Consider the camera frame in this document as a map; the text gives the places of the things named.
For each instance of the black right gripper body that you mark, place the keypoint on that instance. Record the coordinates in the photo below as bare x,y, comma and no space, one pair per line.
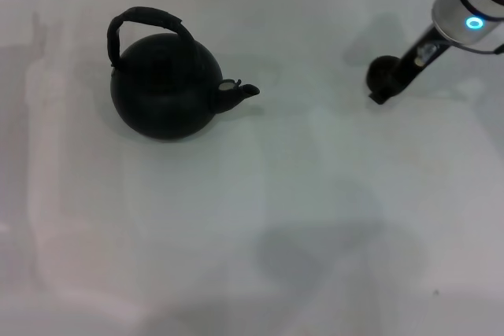
413,56

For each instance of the small dark brown teacup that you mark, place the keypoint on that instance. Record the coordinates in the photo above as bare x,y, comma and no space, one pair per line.
380,72

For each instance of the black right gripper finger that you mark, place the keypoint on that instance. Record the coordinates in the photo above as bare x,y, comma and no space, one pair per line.
401,80

